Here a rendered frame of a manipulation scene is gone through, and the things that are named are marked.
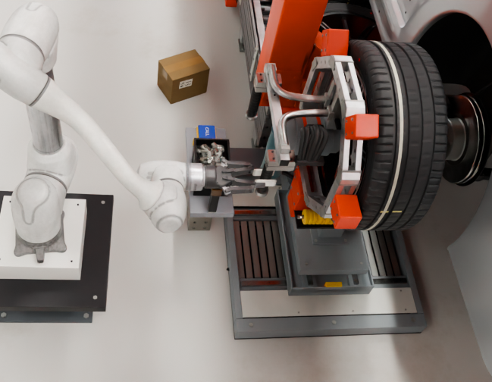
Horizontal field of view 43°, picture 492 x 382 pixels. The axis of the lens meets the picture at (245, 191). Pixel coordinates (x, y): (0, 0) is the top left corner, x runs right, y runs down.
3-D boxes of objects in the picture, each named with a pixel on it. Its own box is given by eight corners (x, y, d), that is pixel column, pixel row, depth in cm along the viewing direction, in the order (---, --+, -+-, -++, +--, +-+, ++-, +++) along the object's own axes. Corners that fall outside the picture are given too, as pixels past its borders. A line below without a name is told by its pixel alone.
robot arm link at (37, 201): (8, 239, 221) (-1, 204, 203) (25, 198, 232) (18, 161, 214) (54, 248, 222) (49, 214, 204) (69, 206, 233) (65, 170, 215)
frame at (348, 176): (328, 242, 226) (377, 148, 182) (311, 242, 225) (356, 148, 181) (306, 126, 256) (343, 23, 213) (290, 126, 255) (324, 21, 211)
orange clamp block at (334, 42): (348, 57, 211) (349, 29, 210) (325, 55, 210) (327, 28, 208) (341, 57, 218) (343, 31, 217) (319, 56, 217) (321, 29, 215)
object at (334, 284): (368, 295, 273) (375, 285, 265) (287, 296, 266) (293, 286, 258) (346, 199, 301) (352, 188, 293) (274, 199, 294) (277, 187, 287)
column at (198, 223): (209, 230, 289) (220, 176, 255) (187, 230, 287) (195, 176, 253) (208, 212, 294) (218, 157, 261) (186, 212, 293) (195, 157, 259)
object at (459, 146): (443, 190, 240) (490, 173, 209) (424, 190, 239) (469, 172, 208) (437, 111, 246) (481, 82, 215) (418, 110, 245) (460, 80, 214)
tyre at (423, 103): (374, 239, 250) (459, 215, 186) (318, 240, 245) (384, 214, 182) (365, 82, 262) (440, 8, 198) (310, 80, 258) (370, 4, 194)
